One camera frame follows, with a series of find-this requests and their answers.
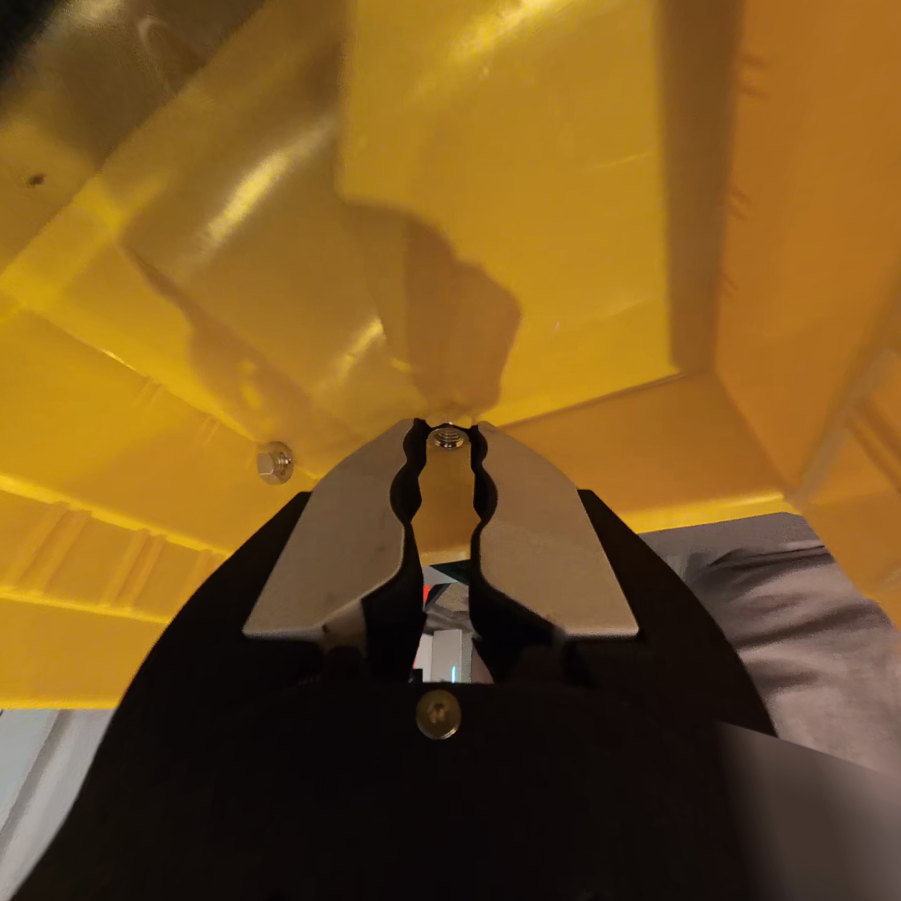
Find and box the yellow plastic bin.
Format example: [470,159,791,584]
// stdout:
[0,0,901,712]

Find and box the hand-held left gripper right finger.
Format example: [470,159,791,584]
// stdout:
[468,421,641,640]

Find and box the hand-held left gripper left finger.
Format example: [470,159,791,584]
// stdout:
[243,419,430,640]

